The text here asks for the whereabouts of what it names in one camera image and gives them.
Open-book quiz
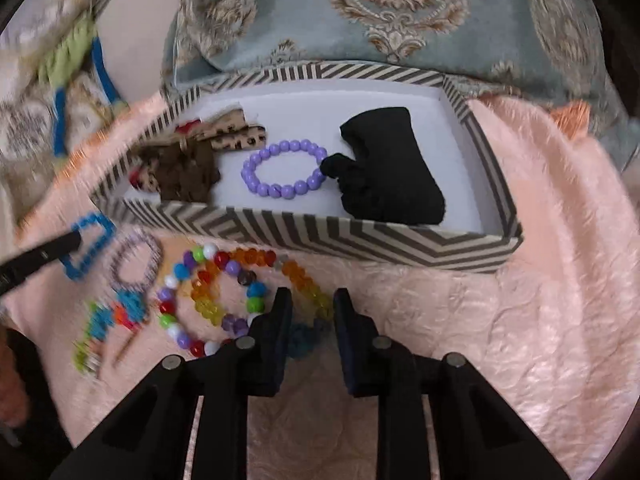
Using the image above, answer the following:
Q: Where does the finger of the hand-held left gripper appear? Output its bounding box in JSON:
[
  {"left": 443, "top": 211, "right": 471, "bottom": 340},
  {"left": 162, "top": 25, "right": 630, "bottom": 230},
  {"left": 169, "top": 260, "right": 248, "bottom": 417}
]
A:
[{"left": 0, "top": 232, "right": 83, "bottom": 296}]

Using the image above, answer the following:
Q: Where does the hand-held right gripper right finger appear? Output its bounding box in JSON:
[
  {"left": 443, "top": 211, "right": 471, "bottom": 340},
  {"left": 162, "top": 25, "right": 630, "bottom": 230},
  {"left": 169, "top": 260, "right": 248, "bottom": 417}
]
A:
[{"left": 333, "top": 287, "right": 571, "bottom": 480}]

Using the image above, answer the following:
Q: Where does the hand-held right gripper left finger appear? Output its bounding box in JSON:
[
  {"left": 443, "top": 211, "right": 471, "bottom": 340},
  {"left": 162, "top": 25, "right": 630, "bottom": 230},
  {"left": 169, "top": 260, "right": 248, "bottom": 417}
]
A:
[{"left": 47, "top": 287, "right": 294, "bottom": 480}]

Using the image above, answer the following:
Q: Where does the turquoise blue bead bracelet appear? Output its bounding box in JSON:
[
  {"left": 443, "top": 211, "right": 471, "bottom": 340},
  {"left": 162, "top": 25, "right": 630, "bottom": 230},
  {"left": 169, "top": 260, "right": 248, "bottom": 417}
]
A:
[{"left": 285, "top": 320, "right": 333, "bottom": 361}]

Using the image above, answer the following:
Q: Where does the blue rectangular hair clip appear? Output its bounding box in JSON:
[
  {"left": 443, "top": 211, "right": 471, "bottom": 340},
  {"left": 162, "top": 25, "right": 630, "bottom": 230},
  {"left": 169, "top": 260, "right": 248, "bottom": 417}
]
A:
[{"left": 60, "top": 212, "right": 117, "bottom": 281}]

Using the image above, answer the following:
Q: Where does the striped cardboard box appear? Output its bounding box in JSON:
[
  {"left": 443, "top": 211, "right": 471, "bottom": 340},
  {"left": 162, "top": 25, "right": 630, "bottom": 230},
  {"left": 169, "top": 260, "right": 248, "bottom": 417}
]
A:
[{"left": 92, "top": 62, "right": 523, "bottom": 275}]

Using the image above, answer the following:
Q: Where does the purple bead bracelet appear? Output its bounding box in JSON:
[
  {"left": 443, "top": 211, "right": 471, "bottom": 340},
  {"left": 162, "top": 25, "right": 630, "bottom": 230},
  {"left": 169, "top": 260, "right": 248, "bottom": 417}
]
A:
[{"left": 241, "top": 139, "right": 328, "bottom": 200}]

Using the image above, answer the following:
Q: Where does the black scrunchie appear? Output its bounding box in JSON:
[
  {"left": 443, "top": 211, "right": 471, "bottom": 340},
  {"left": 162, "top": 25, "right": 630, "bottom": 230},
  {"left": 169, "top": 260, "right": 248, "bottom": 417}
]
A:
[{"left": 320, "top": 154, "right": 371, "bottom": 206}]

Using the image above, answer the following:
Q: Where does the black cloth pouch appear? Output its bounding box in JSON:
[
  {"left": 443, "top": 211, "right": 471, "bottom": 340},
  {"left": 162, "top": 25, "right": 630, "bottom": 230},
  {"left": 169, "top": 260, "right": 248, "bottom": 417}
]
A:
[{"left": 339, "top": 106, "right": 447, "bottom": 225}]

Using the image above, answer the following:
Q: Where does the brown scrunchie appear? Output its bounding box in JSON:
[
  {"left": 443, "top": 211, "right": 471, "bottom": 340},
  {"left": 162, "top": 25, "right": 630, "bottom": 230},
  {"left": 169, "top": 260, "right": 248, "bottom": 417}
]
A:
[{"left": 135, "top": 137, "right": 222, "bottom": 203}]

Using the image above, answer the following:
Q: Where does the leopard print scrunchie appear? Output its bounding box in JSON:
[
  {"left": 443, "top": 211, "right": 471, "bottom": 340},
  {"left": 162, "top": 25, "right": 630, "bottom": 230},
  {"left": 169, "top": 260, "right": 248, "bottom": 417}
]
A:
[{"left": 132, "top": 107, "right": 267, "bottom": 193}]

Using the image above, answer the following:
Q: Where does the red scrunchie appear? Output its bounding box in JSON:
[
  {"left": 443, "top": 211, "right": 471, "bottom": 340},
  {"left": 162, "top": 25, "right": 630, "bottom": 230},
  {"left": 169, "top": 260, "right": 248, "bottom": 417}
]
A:
[{"left": 129, "top": 120, "right": 202, "bottom": 185}]

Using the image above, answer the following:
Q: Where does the gold floral cushion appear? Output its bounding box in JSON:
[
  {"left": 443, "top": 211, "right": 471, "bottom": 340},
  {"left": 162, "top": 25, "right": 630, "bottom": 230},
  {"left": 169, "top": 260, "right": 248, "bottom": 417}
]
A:
[{"left": 0, "top": 75, "right": 131, "bottom": 221}]

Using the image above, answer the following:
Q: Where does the green blue plush toy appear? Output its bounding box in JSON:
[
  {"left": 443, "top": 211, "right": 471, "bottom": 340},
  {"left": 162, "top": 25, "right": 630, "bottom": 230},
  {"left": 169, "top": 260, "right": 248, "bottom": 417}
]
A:
[{"left": 37, "top": 12, "right": 123, "bottom": 158}]

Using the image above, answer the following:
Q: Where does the gold bolster cushion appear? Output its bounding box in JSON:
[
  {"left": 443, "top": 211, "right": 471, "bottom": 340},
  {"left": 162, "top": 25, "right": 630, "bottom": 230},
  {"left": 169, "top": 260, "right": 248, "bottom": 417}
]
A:
[{"left": 0, "top": 0, "right": 96, "bottom": 56}]

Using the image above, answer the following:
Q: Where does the blue damask cushion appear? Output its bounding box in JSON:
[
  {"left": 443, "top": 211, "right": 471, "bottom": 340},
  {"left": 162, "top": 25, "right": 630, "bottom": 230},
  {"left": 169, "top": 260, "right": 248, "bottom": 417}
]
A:
[{"left": 162, "top": 0, "right": 628, "bottom": 111}]

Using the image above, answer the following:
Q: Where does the rainbow translucent bead bracelet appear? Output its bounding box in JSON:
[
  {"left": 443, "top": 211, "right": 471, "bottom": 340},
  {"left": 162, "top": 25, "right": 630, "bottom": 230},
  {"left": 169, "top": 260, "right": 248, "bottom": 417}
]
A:
[{"left": 190, "top": 247, "right": 335, "bottom": 326}]

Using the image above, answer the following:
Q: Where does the green white blue bead bracelet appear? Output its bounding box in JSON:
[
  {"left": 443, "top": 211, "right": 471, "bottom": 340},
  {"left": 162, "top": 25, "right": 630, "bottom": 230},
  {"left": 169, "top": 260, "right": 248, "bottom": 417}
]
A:
[{"left": 72, "top": 290, "right": 151, "bottom": 378}]

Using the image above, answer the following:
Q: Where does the multicolour opaque bead bracelet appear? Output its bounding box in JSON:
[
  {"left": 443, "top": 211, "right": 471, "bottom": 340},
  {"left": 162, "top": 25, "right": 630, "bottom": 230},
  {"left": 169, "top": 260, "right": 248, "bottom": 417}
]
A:
[{"left": 156, "top": 242, "right": 268, "bottom": 358}]

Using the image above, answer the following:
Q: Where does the lavender small bead bracelet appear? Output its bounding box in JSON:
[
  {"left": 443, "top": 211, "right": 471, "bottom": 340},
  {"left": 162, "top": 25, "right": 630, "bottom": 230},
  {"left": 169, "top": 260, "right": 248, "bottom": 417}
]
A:
[{"left": 110, "top": 230, "right": 163, "bottom": 293}]

